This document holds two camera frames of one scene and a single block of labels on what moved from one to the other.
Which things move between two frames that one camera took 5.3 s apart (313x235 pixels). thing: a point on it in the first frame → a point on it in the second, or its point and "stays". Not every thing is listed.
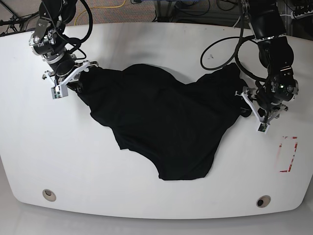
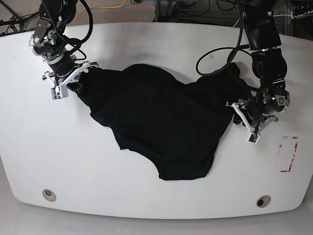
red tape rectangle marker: x=291 y=163 stays
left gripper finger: x=76 y=86 stays
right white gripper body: x=249 y=92 → x=248 y=126
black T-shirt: x=179 y=126 stays
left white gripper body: x=63 y=83 stays
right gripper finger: x=244 y=110 → x=237 y=122
